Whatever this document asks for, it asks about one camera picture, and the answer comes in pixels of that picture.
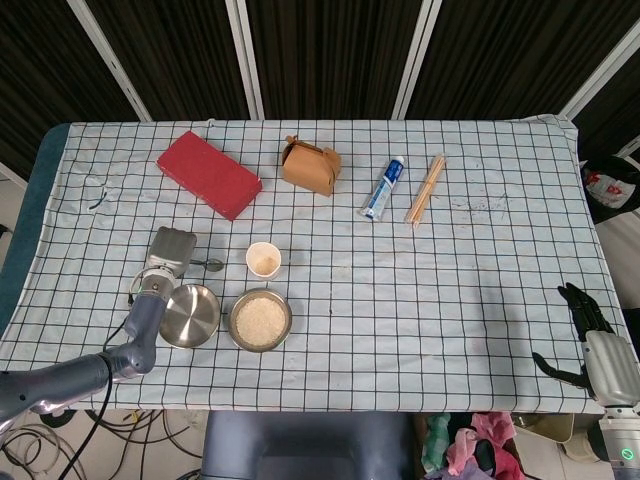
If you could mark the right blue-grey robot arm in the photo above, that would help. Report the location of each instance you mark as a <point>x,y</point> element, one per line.
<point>622,450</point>

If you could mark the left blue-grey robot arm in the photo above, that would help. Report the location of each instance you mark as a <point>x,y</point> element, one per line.
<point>65,380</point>

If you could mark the steel bowl of rice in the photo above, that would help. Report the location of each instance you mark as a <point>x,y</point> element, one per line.
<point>260,320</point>

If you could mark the black bag with red print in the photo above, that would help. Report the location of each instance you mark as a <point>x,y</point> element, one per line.
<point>610,187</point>

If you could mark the red rectangular box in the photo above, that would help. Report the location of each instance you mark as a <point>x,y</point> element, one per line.
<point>210,175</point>

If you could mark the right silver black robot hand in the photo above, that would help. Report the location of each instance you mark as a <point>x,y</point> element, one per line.
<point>612,370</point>

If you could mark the white paper cup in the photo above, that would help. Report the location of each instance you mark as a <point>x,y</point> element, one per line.
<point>263,260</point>

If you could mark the small metal spoon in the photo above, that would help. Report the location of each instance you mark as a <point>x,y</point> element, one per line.
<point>216,264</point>

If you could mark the bundle of wooden skewers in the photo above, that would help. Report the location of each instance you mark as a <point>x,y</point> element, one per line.
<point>425,192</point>

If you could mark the blue white toothpaste tube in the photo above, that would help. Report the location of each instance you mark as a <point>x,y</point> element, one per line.
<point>382,190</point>

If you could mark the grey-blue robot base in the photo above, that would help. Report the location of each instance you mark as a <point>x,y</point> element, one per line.
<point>300,440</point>

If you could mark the dark partition screen white frames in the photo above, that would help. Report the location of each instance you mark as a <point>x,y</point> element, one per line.
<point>325,50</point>

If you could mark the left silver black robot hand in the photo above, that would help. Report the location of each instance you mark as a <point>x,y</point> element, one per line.
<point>170,250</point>

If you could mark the empty stainless steel plate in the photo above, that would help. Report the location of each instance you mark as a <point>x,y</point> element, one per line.
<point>195,317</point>

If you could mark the beige floor box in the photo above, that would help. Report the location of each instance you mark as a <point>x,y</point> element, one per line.
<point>550,430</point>

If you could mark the pink cloth pile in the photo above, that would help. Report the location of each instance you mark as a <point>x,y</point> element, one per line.
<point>500,425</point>

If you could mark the brown cardboard takeaway box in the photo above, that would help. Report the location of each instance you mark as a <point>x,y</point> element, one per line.
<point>310,170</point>

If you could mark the green cloth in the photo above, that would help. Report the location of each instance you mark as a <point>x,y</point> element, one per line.
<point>435,440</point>

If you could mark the white black checkered tablecloth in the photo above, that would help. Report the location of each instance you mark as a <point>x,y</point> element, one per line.
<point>400,300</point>

